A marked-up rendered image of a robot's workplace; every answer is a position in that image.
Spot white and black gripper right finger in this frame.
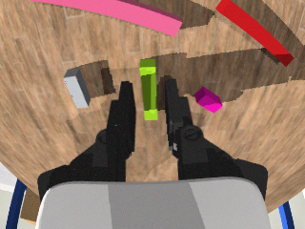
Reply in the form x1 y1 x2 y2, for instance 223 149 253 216
165 79 268 201

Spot small magenta block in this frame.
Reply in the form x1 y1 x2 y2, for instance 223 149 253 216
194 87 223 113

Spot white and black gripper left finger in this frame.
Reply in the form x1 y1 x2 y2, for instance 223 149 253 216
37 81 136 202

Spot grey rectangular block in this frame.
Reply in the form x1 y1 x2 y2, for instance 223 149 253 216
63 68 91 108

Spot pink rod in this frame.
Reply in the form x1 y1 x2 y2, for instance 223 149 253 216
30 0 182 37

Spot lime green rod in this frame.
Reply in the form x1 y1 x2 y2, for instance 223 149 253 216
140 59 157 120

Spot red rod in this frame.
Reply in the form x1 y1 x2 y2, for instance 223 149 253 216
216 0 294 67

